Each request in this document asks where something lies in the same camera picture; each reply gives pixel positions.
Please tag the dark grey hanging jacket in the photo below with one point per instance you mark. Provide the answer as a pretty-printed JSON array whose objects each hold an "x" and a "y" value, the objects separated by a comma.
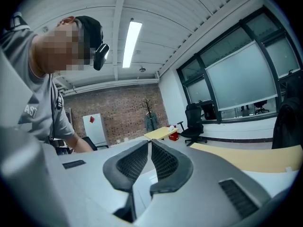
[{"x": 151, "y": 122}]

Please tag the large black framed window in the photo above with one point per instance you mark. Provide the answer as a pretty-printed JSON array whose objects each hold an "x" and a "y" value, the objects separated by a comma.
[{"x": 239, "y": 79}]

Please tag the black mesh office chair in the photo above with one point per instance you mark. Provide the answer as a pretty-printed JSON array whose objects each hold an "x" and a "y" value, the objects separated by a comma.
[{"x": 194, "y": 124}]

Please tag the long ceiling light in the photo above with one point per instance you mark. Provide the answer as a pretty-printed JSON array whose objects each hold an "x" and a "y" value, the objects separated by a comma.
[{"x": 132, "y": 44}]

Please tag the red box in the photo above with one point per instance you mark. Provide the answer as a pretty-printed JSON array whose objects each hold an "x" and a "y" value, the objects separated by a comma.
[{"x": 174, "y": 136}]

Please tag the black coat rack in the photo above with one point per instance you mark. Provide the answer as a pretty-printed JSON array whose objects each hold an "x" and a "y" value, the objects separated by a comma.
[{"x": 147, "y": 105}]

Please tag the person's head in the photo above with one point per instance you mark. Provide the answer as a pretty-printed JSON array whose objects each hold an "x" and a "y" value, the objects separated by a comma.
[{"x": 61, "y": 48}]

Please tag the black head camera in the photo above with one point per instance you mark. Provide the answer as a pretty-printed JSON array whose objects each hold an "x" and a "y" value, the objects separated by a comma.
[{"x": 100, "y": 57}]

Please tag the person in grey shirt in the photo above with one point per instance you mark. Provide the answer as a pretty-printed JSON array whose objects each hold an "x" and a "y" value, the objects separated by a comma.
[{"x": 40, "y": 103}]

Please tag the small wooden side table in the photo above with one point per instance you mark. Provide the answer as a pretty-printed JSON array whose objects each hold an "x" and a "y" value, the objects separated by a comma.
[{"x": 158, "y": 133}]

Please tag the white tissue pack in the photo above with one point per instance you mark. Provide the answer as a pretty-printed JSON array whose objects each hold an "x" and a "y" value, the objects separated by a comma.
[{"x": 171, "y": 128}]

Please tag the white board with red sticker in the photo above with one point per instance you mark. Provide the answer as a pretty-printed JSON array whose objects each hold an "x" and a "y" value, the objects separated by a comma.
[{"x": 94, "y": 129}]

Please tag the person's left forearm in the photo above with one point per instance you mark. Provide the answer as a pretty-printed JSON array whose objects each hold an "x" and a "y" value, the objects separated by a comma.
[{"x": 80, "y": 143}]

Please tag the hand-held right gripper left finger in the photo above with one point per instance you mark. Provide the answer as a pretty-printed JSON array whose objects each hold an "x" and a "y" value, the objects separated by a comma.
[{"x": 90, "y": 174}]

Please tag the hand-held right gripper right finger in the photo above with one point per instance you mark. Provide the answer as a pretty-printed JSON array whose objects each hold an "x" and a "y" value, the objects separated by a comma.
[{"x": 206, "y": 197}]

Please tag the black folding chair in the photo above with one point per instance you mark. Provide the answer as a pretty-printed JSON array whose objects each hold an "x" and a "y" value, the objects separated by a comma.
[{"x": 94, "y": 144}]

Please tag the round ceiling fixture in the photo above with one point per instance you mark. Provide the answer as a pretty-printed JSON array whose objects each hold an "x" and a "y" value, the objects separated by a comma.
[{"x": 142, "y": 69}]

